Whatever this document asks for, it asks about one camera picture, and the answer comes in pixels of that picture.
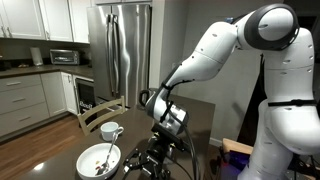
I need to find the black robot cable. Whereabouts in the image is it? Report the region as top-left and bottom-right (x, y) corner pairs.
(159, 83), (201, 180)

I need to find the white bowl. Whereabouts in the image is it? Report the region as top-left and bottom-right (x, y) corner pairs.
(76, 143), (121, 180)

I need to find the steel electric kettle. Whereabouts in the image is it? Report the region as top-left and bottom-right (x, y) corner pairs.
(139, 88), (157, 107)

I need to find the white mug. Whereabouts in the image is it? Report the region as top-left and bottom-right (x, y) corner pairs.
(100, 122), (124, 141)

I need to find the cream wooden chair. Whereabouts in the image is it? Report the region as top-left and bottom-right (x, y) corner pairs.
(77, 96), (126, 136)

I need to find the silver toaster oven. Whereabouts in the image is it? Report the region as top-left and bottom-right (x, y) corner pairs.
(50, 49), (80, 65)

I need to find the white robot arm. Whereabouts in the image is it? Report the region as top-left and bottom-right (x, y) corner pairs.
(144, 3), (320, 180)

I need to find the stainless steel refrigerator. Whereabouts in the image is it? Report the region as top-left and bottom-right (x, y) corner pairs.
(87, 4), (151, 107)

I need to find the metal spoon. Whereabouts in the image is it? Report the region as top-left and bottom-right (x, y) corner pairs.
(97, 133), (118, 175)

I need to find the white paper towel roll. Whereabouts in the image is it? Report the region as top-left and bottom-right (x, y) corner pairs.
(30, 47), (43, 66)

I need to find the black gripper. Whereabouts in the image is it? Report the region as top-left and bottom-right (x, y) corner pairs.
(123, 132), (172, 180)

